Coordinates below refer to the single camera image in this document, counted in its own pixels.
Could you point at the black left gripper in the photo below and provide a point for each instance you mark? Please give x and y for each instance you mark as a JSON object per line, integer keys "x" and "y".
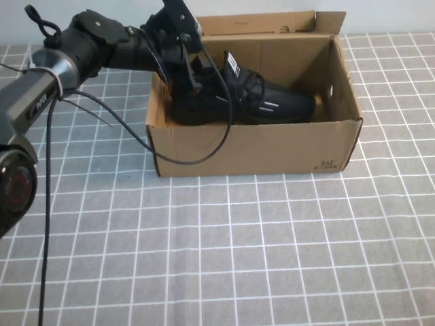
{"x": 173, "y": 47}

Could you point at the black mesh sneaker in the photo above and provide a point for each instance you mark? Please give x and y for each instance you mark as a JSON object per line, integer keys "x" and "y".
{"x": 272, "y": 102}

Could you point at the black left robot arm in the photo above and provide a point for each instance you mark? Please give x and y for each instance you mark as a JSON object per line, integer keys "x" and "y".
{"x": 20, "y": 102}

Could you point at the brown cardboard shoe box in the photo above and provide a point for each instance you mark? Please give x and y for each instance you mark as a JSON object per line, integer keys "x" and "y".
{"x": 272, "y": 149}

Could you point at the white zip tie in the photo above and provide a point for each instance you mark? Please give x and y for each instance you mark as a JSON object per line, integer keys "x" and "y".
{"x": 58, "y": 85}

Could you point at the grey white-checked tablecloth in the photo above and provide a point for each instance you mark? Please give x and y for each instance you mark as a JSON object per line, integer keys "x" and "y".
{"x": 238, "y": 254}

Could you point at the black left camera mount plate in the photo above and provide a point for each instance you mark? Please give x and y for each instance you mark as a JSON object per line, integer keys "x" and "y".
{"x": 178, "y": 13}

